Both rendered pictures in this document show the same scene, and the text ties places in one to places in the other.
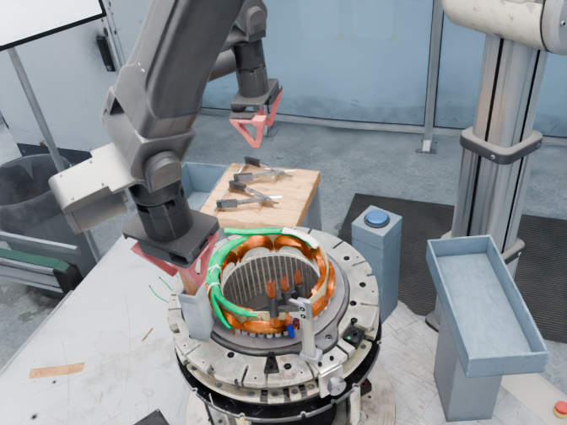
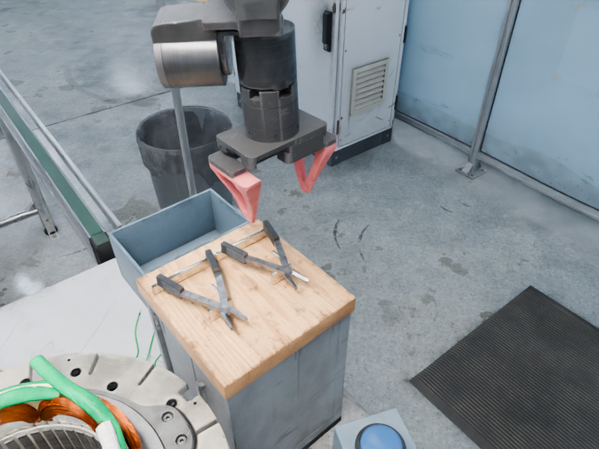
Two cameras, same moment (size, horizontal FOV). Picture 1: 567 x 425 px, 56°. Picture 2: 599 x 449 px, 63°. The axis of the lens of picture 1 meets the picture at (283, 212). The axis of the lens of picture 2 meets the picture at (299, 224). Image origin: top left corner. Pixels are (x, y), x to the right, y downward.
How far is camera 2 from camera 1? 62 cm
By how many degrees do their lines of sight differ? 22
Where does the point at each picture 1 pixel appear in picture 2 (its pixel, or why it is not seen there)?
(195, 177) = (217, 214)
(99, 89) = (311, 66)
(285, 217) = (230, 358)
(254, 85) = (258, 120)
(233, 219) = (166, 314)
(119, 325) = (71, 346)
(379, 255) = not seen: outside the picture
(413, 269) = (549, 421)
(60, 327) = (27, 312)
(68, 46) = (299, 13)
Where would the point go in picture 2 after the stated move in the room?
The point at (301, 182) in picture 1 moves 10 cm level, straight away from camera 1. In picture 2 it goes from (311, 304) to (349, 254)
